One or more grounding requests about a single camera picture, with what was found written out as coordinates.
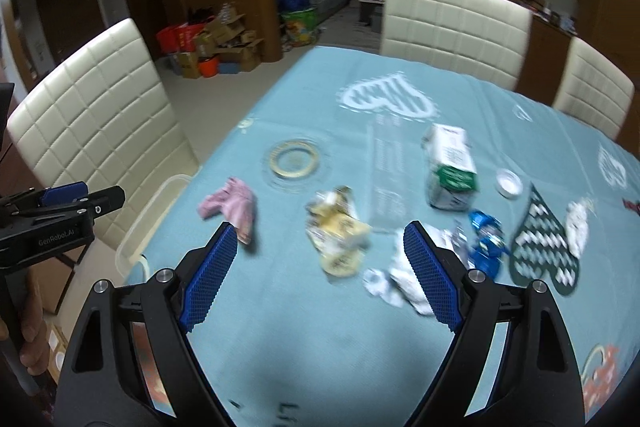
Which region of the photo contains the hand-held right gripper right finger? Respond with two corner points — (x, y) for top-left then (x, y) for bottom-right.
(402, 220), (588, 427)

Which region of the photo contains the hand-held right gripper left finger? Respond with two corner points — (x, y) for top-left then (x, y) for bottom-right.
(52, 222), (240, 427)

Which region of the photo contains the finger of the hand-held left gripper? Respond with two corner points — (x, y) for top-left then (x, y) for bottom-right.
(75, 186), (127, 222)
(39, 182), (90, 208)

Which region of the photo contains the white tissue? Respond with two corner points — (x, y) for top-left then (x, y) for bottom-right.
(362, 227), (438, 318)
(565, 199), (593, 258)

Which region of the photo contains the clear plastic container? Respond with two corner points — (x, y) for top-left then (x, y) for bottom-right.
(115, 172), (193, 280)

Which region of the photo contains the blue foil wrapper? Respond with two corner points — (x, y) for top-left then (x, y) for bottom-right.
(467, 209), (511, 278)

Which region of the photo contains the pink wrapper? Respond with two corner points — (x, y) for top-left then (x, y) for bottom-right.
(197, 177), (258, 244)

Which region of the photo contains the clear plastic cup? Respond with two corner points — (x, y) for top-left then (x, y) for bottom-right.
(367, 122), (436, 233)

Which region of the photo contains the yellow wrapper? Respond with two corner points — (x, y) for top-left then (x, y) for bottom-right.
(305, 187), (373, 278)

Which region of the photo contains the green white milk carton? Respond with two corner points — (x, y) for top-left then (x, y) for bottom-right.
(422, 123), (478, 211)

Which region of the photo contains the white bottle cap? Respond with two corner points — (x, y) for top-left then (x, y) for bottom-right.
(495, 168), (524, 198)

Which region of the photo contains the person's left hand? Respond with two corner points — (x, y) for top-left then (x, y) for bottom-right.
(0, 264), (50, 375)

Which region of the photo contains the large cream quilted chair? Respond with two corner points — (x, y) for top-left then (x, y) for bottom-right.
(6, 18), (203, 268)

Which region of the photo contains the light blue printed tablecloth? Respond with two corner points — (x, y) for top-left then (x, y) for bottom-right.
(122, 46), (640, 427)

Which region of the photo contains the brown door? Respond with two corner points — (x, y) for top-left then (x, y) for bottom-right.
(35, 0), (108, 62)

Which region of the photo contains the pile of cardboard boxes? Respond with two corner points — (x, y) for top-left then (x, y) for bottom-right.
(167, 14), (266, 78)

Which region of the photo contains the wooden divider cabinet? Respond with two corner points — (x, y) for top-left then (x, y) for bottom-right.
(185, 0), (283, 62)

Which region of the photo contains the colourful printed bag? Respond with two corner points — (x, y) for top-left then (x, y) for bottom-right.
(280, 7), (318, 48)

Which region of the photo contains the coffee table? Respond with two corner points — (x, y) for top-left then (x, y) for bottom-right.
(357, 0), (386, 28)

